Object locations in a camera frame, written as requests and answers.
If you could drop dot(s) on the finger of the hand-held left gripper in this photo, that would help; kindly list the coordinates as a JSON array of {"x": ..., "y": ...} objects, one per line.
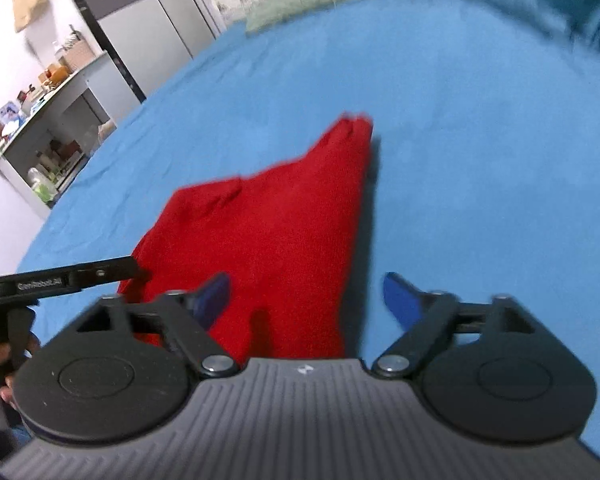
[{"x": 110, "y": 272}]

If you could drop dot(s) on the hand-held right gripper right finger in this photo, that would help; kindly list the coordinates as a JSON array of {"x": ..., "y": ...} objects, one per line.
[{"x": 402, "y": 302}]

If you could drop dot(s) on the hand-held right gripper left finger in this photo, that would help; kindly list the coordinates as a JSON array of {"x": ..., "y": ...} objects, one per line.
[{"x": 212, "y": 302}]

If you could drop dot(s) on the red long-sleeved sweater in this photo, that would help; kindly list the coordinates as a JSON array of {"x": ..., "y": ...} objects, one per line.
[{"x": 280, "y": 230}]

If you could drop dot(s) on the green plastic package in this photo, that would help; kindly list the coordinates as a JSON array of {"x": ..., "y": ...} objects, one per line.
[{"x": 42, "y": 187}]

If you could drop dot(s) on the bed with blue sheet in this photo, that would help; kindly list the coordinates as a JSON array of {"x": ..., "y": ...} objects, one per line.
[{"x": 455, "y": 160}]

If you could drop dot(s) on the blue printed box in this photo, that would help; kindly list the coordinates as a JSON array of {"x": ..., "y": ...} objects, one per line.
[{"x": 7, "y": 117}]

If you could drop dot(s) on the white shelf desk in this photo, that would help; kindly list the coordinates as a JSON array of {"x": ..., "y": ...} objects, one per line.
[{"x": 55, "y": 102}]

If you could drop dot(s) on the orange-brown toy bear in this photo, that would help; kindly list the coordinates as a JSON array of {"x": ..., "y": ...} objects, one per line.
[{"x": 56, "y": 74}]

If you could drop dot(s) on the wicker basket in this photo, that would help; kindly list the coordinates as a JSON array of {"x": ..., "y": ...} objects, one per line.
[{"x": 79, "y": 56}]

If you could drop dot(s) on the grey white wardrobe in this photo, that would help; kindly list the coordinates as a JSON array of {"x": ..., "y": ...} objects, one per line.
[{"x": 145, "y": 25}]

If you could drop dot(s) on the hanging beige paper bag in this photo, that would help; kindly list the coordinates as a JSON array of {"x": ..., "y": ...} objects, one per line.
[{"x": 30, "y": 0}]

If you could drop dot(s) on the green pillow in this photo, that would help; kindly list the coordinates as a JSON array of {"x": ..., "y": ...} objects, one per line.
[{"x": 305, "y": 2}]

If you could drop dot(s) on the blue duvet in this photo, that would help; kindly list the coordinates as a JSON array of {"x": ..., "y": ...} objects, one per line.
[{"x": 530, "y": 0}]

